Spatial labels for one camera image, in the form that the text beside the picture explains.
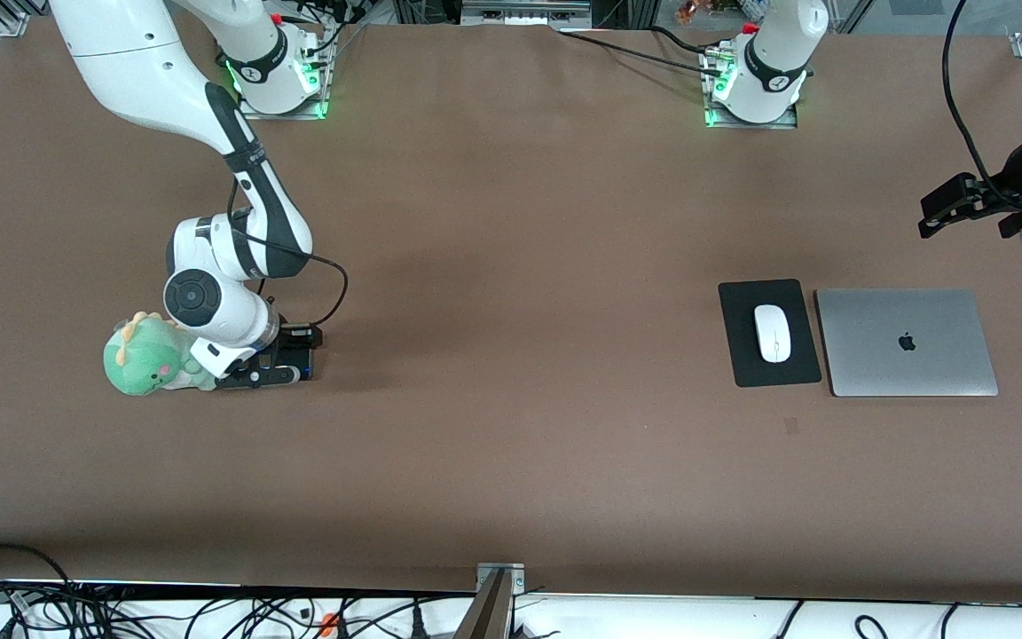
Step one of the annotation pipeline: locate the white computer mouse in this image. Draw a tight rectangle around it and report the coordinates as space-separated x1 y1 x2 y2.
753 304 792 364

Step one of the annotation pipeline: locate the black mouse pad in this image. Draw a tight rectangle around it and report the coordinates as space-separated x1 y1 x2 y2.
718 280 822 389

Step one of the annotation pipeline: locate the green dinosaur plush toy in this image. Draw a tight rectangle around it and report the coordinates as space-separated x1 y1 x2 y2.
103 311 217 397

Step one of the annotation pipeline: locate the silver laptop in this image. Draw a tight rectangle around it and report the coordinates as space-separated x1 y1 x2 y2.
814 288 1000 398

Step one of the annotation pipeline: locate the grey metal box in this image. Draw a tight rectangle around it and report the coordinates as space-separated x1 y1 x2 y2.
460 0 592 28

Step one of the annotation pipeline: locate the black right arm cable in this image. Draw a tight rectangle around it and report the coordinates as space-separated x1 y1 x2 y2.
227 177 350 330

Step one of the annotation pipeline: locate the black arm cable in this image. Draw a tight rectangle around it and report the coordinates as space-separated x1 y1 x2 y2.
943 0 1022 212
227 177 350 330

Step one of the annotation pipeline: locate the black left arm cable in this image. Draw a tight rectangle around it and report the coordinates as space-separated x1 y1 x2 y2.
943 0 1022 212

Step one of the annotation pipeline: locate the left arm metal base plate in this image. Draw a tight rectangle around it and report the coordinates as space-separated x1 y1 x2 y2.
704 53 800 130

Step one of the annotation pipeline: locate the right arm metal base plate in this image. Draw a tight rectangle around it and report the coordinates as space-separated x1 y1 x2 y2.
236 60 331 121

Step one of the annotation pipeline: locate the black looped floor cable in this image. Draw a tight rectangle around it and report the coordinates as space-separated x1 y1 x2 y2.
0 543 77 591

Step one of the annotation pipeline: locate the metal table edge bracket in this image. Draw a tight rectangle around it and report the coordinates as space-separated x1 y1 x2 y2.
476 562 526 594

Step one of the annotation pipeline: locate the short black table cable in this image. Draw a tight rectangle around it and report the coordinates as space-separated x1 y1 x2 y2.
650 25 716 56

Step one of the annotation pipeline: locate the dark metal post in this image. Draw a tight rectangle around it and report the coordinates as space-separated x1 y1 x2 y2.
456 570 512 639

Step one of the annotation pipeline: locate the long black table cable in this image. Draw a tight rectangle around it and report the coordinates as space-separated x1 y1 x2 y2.
558 29 725 74

